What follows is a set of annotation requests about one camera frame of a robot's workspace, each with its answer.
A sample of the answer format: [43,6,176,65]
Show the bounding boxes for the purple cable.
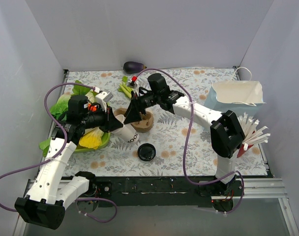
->
[0,83,118,223]
[134,68,244,214]

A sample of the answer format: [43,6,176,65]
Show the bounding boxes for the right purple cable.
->
[134,68,244,214]

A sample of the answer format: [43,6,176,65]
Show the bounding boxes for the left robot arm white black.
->
[14,92,123,230]

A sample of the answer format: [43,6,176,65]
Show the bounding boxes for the orange carrot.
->
[88,104,98,112]

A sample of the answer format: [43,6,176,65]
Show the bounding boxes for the green lettuce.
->
[39,85,96,157]

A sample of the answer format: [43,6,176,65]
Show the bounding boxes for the green plastic tray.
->
[75,128,110,153]

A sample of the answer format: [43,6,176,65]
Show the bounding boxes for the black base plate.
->
[36,172,275,209]

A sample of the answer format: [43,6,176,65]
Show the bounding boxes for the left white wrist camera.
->
[93,87,113,111]

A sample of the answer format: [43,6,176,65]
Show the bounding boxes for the brown cardboard cup carrier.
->
[114,108,154,133]

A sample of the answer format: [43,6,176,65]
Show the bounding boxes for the floral table mat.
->
[63,68,268,177]

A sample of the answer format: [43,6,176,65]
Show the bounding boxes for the green onion stalk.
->
[118,76,133,99]

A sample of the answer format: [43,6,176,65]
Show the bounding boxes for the yellow leafy cabbage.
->
[79,128,104,149]

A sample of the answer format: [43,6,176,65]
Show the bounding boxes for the white paper coffee cup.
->
[111,115,139,144]

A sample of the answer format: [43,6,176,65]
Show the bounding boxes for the light blue paper bag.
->
[204,66,265,117]

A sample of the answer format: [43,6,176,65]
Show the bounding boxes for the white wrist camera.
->
[126,76,140,93]
[93,87,113,111]

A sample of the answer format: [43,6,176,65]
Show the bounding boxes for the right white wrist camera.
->
[126,76,140,93]

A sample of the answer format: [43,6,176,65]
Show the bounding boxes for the black plastic cup lid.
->
[137,143,156,162]

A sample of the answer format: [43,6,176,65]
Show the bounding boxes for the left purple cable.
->
[0,83,118,223]

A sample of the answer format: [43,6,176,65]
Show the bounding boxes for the purple eggplant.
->
[123,61,147,74]

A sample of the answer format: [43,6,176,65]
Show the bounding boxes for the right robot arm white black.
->
[124,73,245,196]

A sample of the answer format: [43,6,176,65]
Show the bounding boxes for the red cup holder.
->
[237,144,252,158]

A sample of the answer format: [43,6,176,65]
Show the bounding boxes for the aluminium rail frame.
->
[15,68,298,236]

